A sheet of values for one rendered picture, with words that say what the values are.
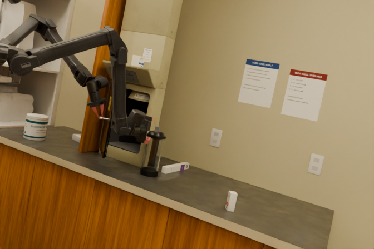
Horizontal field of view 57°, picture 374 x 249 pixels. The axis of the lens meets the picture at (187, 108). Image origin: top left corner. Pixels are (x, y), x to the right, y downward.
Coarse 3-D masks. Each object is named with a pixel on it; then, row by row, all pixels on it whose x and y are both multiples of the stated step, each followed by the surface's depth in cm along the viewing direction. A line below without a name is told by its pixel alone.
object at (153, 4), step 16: (128, 0) 207; (144, 0) 202; (160, 0) 197; (176, 0) 197; (128, 16) 207; (144, 16) 202; (160, 16) 197; (176, 16) 201; (144, 32) 202; (160, 32) 197
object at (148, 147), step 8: (160, 136) 185; (152, 144) 185; (160, 144) 186; (144, 152) 189; (152, 152) 185; (160, 152) 188; (144, 160) 187; (152, 160) 186; (144, 168) 187; (152, 168) 186
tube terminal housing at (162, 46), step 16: (128, 32) 207; (128, 48) 206; (160, 48) 197; (144, 64) 201; (160, 64) 197; (160, 80) 200; (160, 96) 204; (160, 112) 208; (144, 144) 200; (128, 160) 205
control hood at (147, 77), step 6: (108, 66) 201; (126, 66) 193; (132, 66) 191; (108, 72) 205; (138, 72) 192; (144, 72) 190; (150, 72) 189; (156, 72) 195; (138, 78) 196; (144, 78) 193; (150, 78) 191; (156, 78) 196; (144, 84) 197; (150, 84) 195
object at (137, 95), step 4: (132, 92) 209; (136, 92) 207; (140, 92) 206; (132, 96) 207; (136, 96) 206; (140, 96) 205; (144, 96) 206; (148, 96) 207; (140, 100) 205; (144, 100) 205; (148, 100) 206
